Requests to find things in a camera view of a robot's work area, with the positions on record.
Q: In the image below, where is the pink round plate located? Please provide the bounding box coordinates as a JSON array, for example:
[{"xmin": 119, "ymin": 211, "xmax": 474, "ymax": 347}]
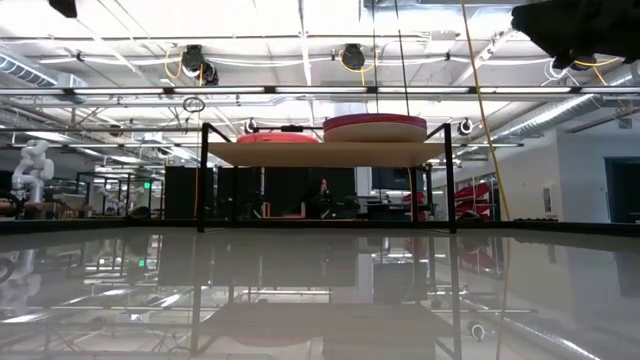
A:
[{"xmin": 322, "ymin": 113, "xmax": 429, "ymax": 132}]

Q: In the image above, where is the red round plate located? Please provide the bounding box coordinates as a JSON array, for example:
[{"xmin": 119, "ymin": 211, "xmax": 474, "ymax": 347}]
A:
[{"xmin": 235, "ymin": 131, "xmax": 321, "ymax": 145}]

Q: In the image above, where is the dark door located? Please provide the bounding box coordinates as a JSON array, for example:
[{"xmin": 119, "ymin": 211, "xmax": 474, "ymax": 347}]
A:
[{"xmin": 604, "ymin": 157, "xmax": 640, "ymax": 224}]

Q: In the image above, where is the red rack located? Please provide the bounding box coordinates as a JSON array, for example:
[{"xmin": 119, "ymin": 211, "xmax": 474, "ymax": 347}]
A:
[{"xmin": 452, "ymin": 182, "xmax": 494, "ymax": 220}]

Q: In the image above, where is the dark monitor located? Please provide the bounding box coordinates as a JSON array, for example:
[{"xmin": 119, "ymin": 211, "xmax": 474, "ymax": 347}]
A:
[{"xmin": 370, "ymin": 167, "xmax": 419, "ymax": 191}]

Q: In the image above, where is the person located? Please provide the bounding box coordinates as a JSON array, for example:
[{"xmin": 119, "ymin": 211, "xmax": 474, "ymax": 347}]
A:
[{"xmin": 299, "ymin": 177, "xmax": 334, "ymax": 220}]

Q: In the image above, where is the silver ceiling duct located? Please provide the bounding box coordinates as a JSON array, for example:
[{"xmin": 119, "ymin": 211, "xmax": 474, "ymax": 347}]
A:
[{"xmin": 489, "ymin": 64, "xmax": 640, "ymax": 146}]

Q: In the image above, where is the yellow hanging cable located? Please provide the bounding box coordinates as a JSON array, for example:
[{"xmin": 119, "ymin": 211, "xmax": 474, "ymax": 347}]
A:
[{"xmin": 459, "ymin": 0, "xmax": 512, "ymax": 222}]

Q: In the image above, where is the black ceiling cable reel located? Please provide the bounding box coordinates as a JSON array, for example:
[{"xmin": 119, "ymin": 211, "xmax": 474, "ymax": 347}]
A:
[
  {"xmin": 180, "ymin": 44, "xmax": 206, "ymax": 74},
  {"xmin": 342, "ymin": 43, "xmax": 366, "ymax": 71}
]

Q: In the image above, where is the black partition wall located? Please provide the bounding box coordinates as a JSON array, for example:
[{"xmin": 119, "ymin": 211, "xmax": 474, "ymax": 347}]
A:
[{"xmin": 164, "ymin": 165, "xmax": 356, "ymax": 220}]

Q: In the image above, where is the wooden shelf with black frame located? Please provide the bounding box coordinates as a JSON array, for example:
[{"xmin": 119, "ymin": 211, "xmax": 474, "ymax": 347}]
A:
[{"xmin": 196, "ymin": 122, "xmax": 458, "ymax": 235}]

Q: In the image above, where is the wooden chair frame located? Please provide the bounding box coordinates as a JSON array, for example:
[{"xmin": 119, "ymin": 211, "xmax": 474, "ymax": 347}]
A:
[{"xmin": 261, "ymin": 201, "xmax": 307, "ymax": 220}]

